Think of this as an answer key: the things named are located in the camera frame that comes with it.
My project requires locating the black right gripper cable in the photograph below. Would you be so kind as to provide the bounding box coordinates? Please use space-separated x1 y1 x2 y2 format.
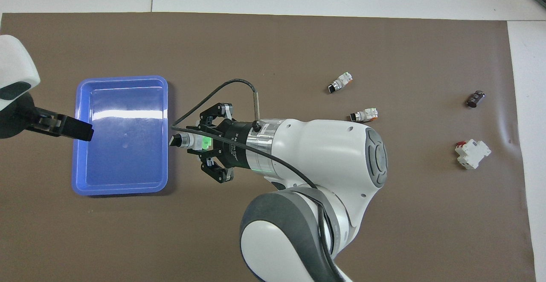
171 79 344 282

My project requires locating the small black terminal block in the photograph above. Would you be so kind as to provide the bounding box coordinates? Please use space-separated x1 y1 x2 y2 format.
467 90 487 108

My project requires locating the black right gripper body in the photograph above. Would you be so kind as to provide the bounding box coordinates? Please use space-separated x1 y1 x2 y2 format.
209 120 250 169

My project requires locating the brown table mat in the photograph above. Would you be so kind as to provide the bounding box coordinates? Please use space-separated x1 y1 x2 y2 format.
0 12 537 282

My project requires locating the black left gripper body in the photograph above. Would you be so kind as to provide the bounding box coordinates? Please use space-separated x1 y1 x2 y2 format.
0 92 39 140

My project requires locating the blue plastic tray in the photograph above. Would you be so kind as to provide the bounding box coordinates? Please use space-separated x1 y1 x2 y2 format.
71 76 169 196

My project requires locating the white red circuit breaker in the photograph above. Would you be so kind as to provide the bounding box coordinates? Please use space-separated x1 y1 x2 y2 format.
454 139 492 170

